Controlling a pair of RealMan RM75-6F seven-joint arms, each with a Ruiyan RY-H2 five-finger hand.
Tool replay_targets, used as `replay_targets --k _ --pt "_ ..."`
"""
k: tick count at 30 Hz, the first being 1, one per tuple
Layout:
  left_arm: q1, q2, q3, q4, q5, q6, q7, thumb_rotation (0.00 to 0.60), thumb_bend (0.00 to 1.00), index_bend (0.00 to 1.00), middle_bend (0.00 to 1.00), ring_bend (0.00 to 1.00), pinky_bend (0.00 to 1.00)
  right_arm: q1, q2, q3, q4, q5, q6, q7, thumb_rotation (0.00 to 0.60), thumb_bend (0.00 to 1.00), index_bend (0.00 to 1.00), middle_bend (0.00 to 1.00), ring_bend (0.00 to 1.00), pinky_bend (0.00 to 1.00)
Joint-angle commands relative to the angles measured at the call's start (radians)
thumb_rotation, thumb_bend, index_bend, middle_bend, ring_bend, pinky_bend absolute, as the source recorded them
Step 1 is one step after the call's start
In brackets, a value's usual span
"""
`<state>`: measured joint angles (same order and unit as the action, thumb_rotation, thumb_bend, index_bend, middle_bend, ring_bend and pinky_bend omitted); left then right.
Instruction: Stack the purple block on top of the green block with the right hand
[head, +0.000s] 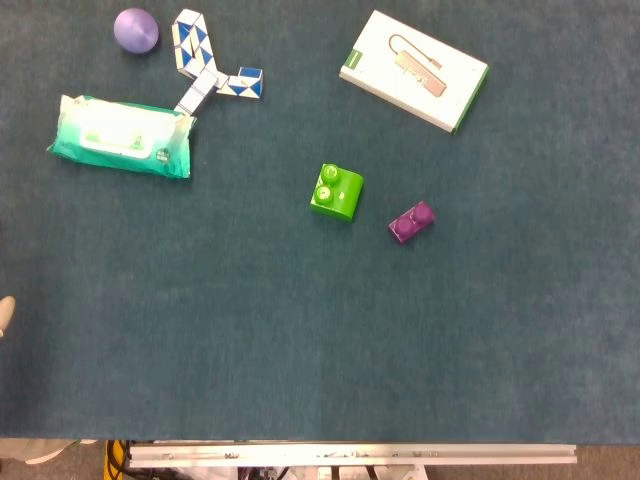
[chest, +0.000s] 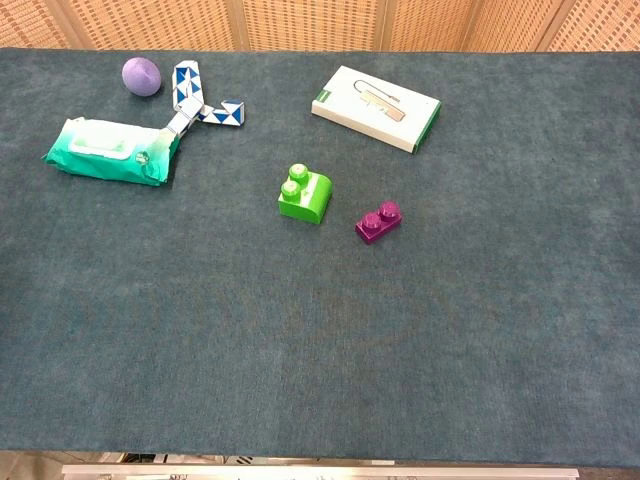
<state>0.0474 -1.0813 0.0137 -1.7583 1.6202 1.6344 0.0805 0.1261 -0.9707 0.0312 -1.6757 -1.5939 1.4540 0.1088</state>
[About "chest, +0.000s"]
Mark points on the green building block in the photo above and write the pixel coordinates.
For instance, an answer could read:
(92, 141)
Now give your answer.
(304, 194)

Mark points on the purple small building block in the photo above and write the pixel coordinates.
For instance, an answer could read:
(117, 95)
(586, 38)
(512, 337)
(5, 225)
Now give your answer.
(379, 223)

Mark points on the purple ball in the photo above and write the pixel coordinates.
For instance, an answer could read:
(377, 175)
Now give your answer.
(141, 76)

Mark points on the teal table cloth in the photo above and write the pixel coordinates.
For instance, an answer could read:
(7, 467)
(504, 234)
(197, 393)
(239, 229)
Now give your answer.
(320, 310)

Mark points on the green wet wipes pack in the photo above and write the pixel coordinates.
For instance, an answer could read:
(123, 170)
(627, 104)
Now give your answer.
(111, 150)

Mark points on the white green adapter box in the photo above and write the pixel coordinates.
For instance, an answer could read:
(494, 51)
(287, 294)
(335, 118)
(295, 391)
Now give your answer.
(375, 108)

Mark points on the blue white snake puzzle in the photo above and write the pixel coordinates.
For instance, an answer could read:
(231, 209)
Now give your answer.
(189, 93)

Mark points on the woven rattan folding screen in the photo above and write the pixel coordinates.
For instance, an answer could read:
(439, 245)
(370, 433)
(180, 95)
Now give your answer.
(320, 24)

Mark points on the aluminium frame rail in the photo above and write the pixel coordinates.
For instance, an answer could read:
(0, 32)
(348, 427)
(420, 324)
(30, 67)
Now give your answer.
(320, 472)

